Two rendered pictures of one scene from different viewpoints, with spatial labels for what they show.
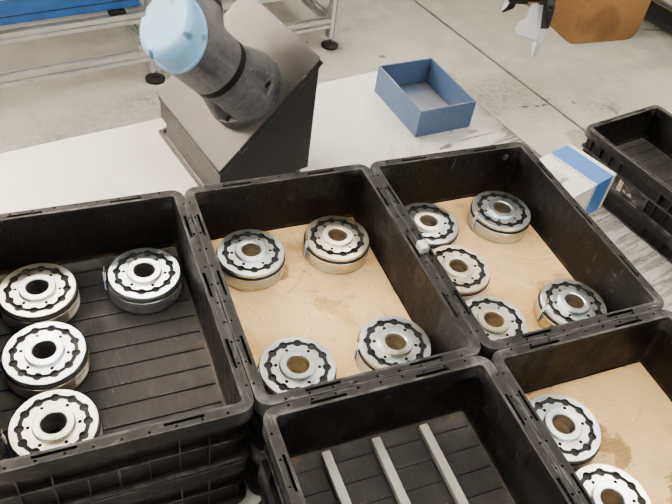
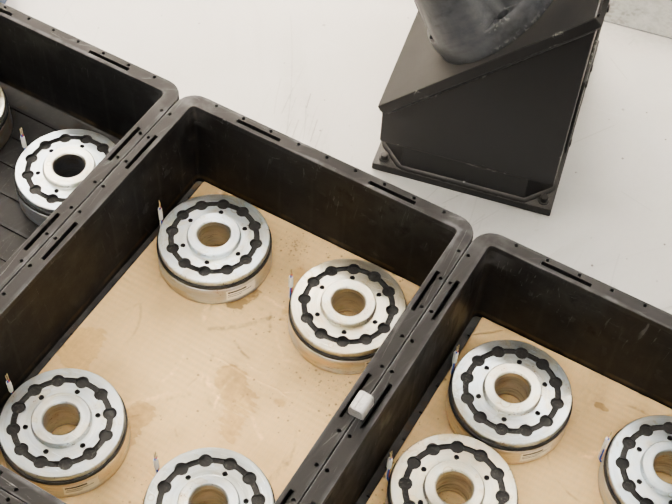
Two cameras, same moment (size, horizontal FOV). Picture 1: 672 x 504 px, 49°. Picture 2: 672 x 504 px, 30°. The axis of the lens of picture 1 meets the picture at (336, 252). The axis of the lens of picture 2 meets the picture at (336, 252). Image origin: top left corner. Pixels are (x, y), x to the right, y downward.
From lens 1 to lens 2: 70 cm
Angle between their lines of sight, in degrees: 37
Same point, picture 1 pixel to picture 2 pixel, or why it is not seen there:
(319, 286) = (259, 353)
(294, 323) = (163, 372)
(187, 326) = not seen: hidden behind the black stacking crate
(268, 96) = (490, 33)
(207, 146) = (403, 60)
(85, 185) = (264, 22)
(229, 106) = (426, 15)
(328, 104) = not seen: outside the picture
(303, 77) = (556, 33)
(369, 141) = not seen: outside the picture
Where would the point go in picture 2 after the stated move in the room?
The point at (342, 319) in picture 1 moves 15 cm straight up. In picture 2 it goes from (224, 419) to (217, 320)
